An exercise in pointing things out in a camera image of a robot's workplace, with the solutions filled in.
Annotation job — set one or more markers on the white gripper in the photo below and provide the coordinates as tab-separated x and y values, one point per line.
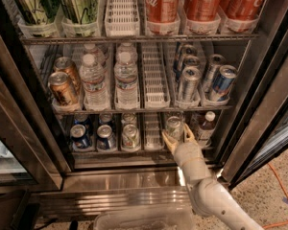
187	151

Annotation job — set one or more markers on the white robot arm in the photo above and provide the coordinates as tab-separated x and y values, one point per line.
207	195

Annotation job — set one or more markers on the front silver-green soda can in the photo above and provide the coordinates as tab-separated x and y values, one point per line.
130	137

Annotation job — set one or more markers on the silver-green soda can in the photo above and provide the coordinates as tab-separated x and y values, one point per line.
130	137
128	119

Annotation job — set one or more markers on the rear silver-green soda can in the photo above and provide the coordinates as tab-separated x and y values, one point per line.
128	119

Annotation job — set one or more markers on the front slim silver can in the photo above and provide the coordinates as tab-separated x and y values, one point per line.
188	84

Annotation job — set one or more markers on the slim silver can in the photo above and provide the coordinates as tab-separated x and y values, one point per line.
188	60
188	84
182	50

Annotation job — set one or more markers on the front blue Red Bull can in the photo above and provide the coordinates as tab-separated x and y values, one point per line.
222	83

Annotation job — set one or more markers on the front right Pepsi can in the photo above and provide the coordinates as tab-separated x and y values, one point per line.
106	140

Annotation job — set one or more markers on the pepsi can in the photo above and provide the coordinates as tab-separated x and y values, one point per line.
106	140
107	119
80	137
84	119

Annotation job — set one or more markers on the rear right Pepsi can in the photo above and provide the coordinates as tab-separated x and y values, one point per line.
107	119

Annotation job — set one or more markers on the middle slim silver can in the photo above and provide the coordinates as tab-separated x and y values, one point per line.
188	60

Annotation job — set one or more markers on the rear silver Red Bull can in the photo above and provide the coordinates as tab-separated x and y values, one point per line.
214	62

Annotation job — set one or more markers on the steel fridge door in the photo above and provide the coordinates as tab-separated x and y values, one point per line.
262	133

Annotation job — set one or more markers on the rear slim silver can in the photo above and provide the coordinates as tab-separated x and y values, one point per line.
182	50

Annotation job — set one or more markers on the rear left Pepsi can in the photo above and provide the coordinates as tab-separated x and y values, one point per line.
84	119

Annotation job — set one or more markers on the front left Pepsi can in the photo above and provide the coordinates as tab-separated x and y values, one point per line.
80	137

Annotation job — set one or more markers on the steel fridge base grille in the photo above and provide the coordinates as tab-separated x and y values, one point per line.
85	195

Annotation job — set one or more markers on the front gold can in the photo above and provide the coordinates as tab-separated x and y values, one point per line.
62	88

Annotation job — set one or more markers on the gold can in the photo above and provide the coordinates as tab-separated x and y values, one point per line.
68	66
62	88

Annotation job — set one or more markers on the rear gold can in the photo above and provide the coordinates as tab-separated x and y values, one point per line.
68	66

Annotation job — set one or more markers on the middle Coca-Cola can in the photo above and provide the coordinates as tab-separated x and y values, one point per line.
201	10

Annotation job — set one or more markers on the coca-cola can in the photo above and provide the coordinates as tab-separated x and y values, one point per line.
243	9
161	11
201	10

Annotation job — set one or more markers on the left Coca-Cola can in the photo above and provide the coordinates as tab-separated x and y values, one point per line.
161	11

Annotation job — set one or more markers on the right Coca-Cola can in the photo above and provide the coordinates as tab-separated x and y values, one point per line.
243	9

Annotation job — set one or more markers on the left glass fridge door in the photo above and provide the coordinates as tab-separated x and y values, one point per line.
25	133

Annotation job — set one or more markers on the right green tall can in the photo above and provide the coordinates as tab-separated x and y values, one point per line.
80	11

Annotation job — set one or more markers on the green tall can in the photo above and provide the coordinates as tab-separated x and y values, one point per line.
80	11
38	12

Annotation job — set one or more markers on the left green tall can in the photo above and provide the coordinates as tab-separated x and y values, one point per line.
38	12

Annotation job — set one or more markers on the empty white bottom tray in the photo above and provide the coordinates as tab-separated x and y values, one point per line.
152	132

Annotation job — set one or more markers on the brown drink bottle white cap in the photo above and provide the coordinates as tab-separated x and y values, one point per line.
203	126

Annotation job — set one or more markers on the empty white middle tray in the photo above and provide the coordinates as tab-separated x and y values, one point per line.
155	86

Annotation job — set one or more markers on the front right water bottle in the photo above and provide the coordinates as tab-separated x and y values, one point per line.
126	80

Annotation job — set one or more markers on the water bottle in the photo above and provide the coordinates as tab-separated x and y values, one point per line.
95	51
126	80
94	83
127	47

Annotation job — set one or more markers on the rear right water bottle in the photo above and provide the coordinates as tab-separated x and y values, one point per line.
127	47

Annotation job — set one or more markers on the front left water bottle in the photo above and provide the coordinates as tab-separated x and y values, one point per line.
94	83

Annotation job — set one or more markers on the rear left water bottle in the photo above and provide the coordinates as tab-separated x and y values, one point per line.
95	51

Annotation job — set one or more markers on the top wire shelf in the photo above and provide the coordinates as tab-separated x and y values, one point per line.
137	39

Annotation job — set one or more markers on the wire shelf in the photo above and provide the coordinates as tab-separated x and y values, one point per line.
145	110
137	39

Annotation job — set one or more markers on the middle wire shelf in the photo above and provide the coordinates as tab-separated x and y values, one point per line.
145	110

